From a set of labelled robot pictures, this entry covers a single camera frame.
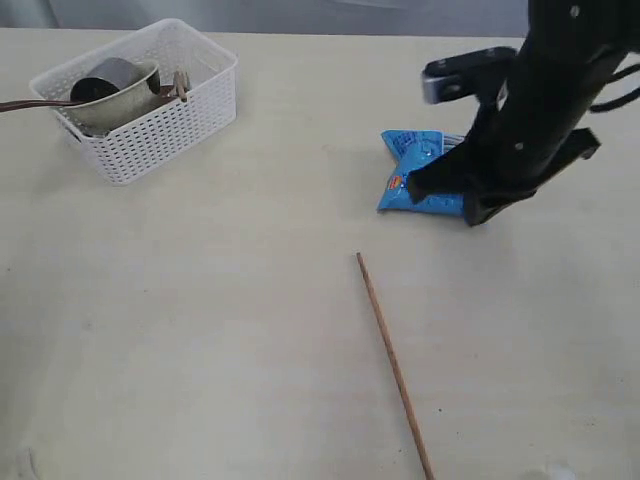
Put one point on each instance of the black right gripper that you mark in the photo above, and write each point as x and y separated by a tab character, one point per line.
525	132

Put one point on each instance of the blue snack bag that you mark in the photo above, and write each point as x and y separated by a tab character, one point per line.
412	150

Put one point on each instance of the wooden chopstick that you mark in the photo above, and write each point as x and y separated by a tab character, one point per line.
181	85
396	370

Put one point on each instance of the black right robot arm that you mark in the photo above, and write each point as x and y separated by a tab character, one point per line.
609	27

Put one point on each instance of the white perforated plastic basket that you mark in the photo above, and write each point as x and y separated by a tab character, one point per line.
132	150

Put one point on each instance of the grey metal cup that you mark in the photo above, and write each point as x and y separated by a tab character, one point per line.
121	73

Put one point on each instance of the beige metal bowl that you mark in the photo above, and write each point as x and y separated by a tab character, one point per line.
121	108

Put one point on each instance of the silver metal spoon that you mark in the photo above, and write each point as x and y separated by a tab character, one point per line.
94	132

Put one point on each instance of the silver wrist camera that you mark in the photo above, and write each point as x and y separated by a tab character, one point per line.
479	73

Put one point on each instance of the black ladle with brown handle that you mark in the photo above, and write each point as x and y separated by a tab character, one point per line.
84	91

